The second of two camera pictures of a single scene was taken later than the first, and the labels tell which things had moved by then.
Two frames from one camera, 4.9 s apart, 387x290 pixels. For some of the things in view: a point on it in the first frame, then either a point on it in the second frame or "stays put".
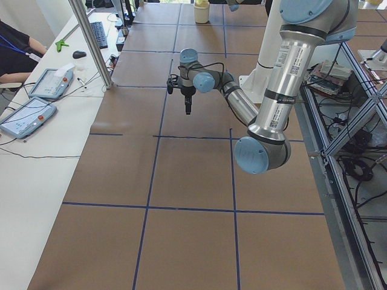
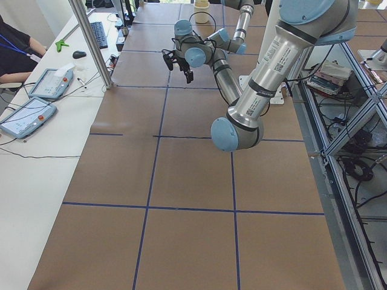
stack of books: [327, 77] stays put
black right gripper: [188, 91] → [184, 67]
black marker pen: [78, 79] stays put
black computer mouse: [78, 54] stays put
